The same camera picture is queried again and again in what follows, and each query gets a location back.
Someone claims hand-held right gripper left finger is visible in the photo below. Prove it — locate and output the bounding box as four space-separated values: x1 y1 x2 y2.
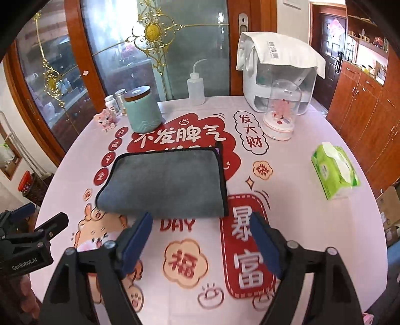
40 211 154 325

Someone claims cardboard box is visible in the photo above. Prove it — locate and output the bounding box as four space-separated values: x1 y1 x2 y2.
375 183 400 247

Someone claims clear squeeze bottle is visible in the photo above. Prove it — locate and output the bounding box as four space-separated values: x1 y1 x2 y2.
187 58 209 106

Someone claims white pill bottle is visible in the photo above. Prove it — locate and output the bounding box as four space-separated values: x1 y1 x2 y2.
104 95 121 116

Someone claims white cloth cover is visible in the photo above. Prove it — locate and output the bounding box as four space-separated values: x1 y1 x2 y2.
235 31 326 79

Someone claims green ceramic jar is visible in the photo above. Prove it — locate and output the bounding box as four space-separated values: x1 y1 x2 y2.
123 85 163 134

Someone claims green tissue pack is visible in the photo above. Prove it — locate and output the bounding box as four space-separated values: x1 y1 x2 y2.
310 142 361 201

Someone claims clear glass jar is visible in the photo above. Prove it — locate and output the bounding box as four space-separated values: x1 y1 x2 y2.
114 89 127 116

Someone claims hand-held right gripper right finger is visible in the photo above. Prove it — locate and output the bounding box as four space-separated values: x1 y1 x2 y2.
248 211 365 325

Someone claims person's left hand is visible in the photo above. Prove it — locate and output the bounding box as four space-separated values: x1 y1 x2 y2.
12 274 41 325

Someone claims dark wooden door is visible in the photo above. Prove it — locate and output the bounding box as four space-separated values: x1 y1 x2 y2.
309 2 348 111

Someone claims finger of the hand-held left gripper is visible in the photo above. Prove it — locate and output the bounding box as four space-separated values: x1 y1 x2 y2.
9 212 69 245
9 202 36 223

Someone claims woven basket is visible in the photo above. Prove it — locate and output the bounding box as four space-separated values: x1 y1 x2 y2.
18 171 52 207

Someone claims wooden cabinet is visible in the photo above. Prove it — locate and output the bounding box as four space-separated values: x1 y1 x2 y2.
325 0 400 194

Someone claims glass sliding door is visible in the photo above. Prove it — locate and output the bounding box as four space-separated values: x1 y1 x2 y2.
4 0 277 166

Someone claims glass dome ornament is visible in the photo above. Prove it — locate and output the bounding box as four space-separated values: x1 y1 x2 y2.
262 79 302 141

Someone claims grey towel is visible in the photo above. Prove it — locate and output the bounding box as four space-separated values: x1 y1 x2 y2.
95 141 229 218

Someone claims white water dispenser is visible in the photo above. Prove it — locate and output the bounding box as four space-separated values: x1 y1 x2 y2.
242 64 315 116

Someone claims pink toy figure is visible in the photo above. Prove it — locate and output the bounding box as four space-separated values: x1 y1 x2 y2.
94 108 118 133

